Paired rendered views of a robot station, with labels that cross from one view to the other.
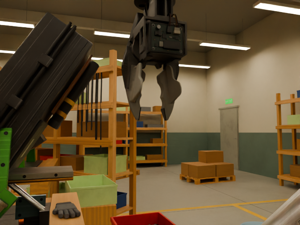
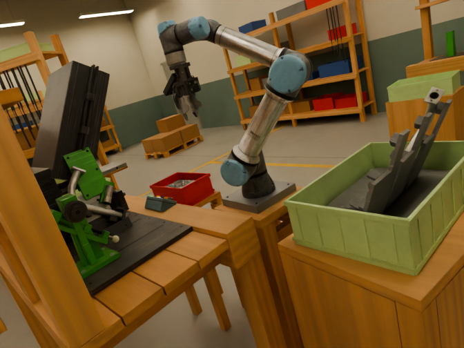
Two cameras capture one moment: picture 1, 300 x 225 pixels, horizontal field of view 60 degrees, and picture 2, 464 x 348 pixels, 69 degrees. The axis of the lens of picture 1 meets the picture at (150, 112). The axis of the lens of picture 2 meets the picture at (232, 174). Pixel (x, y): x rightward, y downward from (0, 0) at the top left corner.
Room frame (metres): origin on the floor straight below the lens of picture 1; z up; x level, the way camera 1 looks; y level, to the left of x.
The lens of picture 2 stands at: (-0.87, 0.43, 1.42)
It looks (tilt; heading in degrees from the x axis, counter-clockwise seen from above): 17 degrees down; 338
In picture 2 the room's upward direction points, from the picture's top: 16 degrees counter-clockwise
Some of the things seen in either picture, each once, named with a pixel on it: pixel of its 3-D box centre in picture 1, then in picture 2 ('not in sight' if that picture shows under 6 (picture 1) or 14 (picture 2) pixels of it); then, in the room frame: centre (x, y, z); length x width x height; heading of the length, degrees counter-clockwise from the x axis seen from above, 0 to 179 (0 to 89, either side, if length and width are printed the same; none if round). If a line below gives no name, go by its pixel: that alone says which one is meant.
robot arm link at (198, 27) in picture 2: not in sight; (195, 30); (0.36, -0.09, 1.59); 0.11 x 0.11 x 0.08; 40
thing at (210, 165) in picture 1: (206, 165); (170, 134); (6.96, -1.51, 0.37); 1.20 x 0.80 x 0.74; 114
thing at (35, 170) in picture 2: not in sight; (36, 209); (0.84, 0.70, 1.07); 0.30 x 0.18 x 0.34; 19
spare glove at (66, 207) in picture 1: (64, 210); not in sight; (1.19, 0.38, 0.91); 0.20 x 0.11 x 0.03; 26
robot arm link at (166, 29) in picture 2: not in sight; (170, 37); (0.42, -0.01, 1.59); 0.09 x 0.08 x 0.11; 40
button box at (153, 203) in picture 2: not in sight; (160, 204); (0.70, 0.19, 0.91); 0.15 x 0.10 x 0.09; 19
